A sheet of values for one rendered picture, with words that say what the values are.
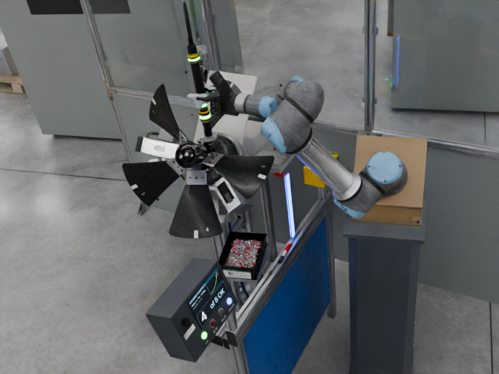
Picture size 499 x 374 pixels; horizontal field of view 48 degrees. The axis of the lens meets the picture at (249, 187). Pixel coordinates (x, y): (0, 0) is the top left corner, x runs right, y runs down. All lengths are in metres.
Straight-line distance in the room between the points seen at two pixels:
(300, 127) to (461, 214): 1.40
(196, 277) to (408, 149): 0.97
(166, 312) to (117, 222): 2.51
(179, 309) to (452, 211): 1.69
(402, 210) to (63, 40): 3.34
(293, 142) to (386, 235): 0.63
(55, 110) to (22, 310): 2.08
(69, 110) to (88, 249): 1.58
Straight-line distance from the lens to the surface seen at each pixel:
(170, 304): 1.71
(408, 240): 2.20
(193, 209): 2.39
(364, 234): 2.21
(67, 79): 5.00
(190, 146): 2.39
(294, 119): 1.74
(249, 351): 2.32
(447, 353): 3.13
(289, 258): 2.36
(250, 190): 2.25
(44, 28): 4.88
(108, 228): 4.14
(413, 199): 2.20
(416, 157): 2.22
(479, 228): 3.00
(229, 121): 2.63
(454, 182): 2.86
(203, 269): 1.78
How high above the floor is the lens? 2.47
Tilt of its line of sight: 36 degrees down
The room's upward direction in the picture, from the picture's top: 9 degrees counter-clockwise
